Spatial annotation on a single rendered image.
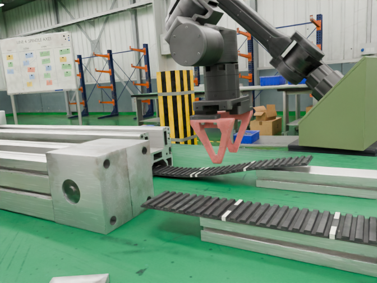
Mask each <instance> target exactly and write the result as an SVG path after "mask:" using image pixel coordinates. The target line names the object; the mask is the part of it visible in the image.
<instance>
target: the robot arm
mask: <svg viewBox="0 0 377 283"><path fill-rule="evenodd" d="M217 6H218V7H219V8H220V9H221V10H223V11H224V12H225V13H226V14H227V15H228V16H230V17H231V18H232V19H233V20H235V22H237V23H238V24H239V25H240V26H242V27H243V28H244V29H245V30H246V31H247V32H248V33H250V34H251V35H252V36H253V37H254V38H255V39H257V40H258V41H259V42H260V43H261V44H262V45H263V46H264V47H265V48H266V50H267V51H268V52H269V53H270V55H271V56H272V59H271V60H270V61H269V63H270V64H271V65H272V66H273V67H274V68H275V69H276V70H277V71H278V72H279V73H280V74H281V75H282V76H283V77H284V78H285V79H286V80H287V81H289V82H290V83H291V84H293V85H297V84H298V83H300V82H301V81H302V80H303V79H304V78H305V79H306V81H305V83H306V85H307V86H308V87H309V88H310V89H311V90H312V94H311V95H312V96H313V97H314V98H315V99H316V100H317V101H320V100H321V99H322V97H323V96H325V95H326V93H327V92H328V91H330V90H331V88H332V87H334V86H335V84H336V83H337V82H339V81H340V79H341V78H342V77H344V75H343V74H342V73H341V72H339V71H337V70H336V71H333V70H332V69H331V68H330V67H329V66H328V65H327V64H326V63H324V62H323V61H322V60H321V59H322V58H323V57H324V56H325V54H324V53H323V52H322V51H321V50H320V49H319V48H318V47H317V46H316V45H315V44H314V43H312V42H311V41H310V40H308V39H307V38H305V37H304V36H303V35H302V34H300V33H299V32H298V31H295V32H294V33H293V34H292V35H291V36H289V35H286V34H284V33H282V32H281V31H279V30H277V29H276V28H275V27H273V26H272V25H271V24H270V23H268V22H267V21H266V20H265V19H264V18H262V17H261V16H260V15H259V14H258V13H257V12H255V11H254V10H253V9H252V8H251V7H250V6H248V5H247V4H246V3H245V2H244V1H243V0H171V4H170V6H169V9H168V15H167V17H166V18H165V29H166V31H167V34H166V35H165V37H164V40H165V41H166V42H167V43H168V44H169V50H170V53H171V56H172V58H173V59H174V60H175V62H176V63H178V64H179V65H181V66H186V67H187V66H204V67H203V74H204V91H205V99H204V100H201V101H196V102H193V103H192V107H193V111H194V113H195V114H194V115H191V116H190V125H191V126H192V128H193V130H194V131H195V132H196V134H197V136H198V137H199V139H200V140H201V142H202V144H203V145H204V147H205V149H206V151H207V153H208V155H209V157H210V159H211V161H212V162H213V163H217V164H221V163H222V161H223V158H224V154H225V152H226V149H227V148H228V150H229V152H232V153H236V152H237V151H238V149H239V146H240V144H241V141H242V138H243V135H244V133H245V131H246V129H247V126H248V124H249V122H250V119H251V116H252V114H253V109H252V107H250V96H249V95H244V96H240V84H239V71H238V64H237V63H238V48H237V31H236V30H233V29H227V28H224V27H222V26H217V23H218V22H219V20H220V19H221V18H222V16H223V14H224V12H222V11H221V10H220V9H219V8H218V7H217ZM294 40H295V41H296V42H297V43H296V44H295V45H294V46H293V47H292V48H291V50H290V51H289V52H288V53H287V54H286V55H285V56H284V57H282V54H283V53H284V52H285V51H286V49H287V48H288V47H289V46H290V45H291V44H292V43H293V41H294ZM224 110H225V111H224ZM235 120H242V122H241V125H240V128H239V131H238V134H237V137H236V140H235V143H234V144H233V143H232V141H231V138H230V136H231V132H232V129H233V125H234V122H235ZM204 128H218V129H220V131H221V133H222V135H221V139H220V145H219V149H218V153H217V154H215V151H214V149H213V147H212V145H211V143H210V141H209V138H208V136H207V134H206V132H205V130H204Z"/></svg>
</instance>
